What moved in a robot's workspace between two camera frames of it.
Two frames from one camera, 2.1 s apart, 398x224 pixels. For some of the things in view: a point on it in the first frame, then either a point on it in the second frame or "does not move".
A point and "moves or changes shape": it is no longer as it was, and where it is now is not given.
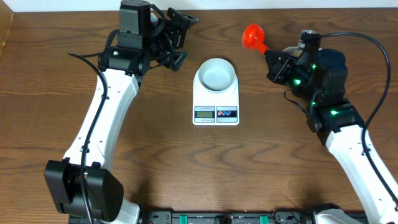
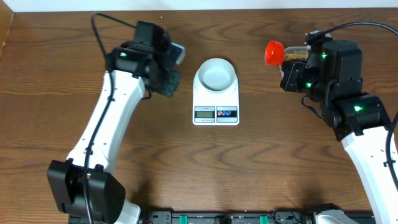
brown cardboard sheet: [6, 20] does not move
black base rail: [229, 218] does not move
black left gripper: [175, 37] → [174, 76]
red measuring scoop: [253, 37] moves or changes shape
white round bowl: [216, 74] does not move
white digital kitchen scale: [215, 109] does not move
